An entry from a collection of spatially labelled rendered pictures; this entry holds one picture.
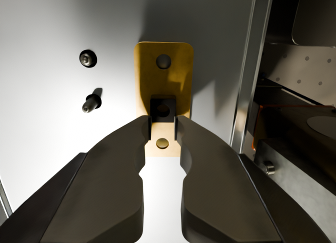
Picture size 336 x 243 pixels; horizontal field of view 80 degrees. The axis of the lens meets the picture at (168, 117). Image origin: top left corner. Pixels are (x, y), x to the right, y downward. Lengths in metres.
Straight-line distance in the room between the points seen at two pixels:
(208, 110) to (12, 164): 0.16
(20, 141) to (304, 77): 0.52
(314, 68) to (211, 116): 0.42
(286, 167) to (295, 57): 0.37
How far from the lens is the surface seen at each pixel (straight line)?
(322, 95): 0.59
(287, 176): 0.18
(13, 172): 0.22
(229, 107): 0.16
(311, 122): 0.23
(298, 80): 0.54
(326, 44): 0.20
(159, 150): 0.16
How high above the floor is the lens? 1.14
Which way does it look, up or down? 67 degrees down
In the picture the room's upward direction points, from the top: 177 degrees clockwise
